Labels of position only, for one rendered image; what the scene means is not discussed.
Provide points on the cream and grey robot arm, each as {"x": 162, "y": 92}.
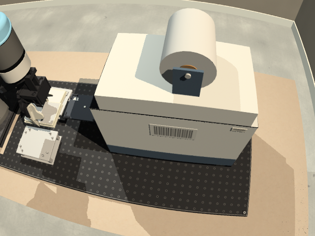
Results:
{"x": 12, "y": 53}

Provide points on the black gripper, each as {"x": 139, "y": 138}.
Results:
{"x": 32, "y": 89}

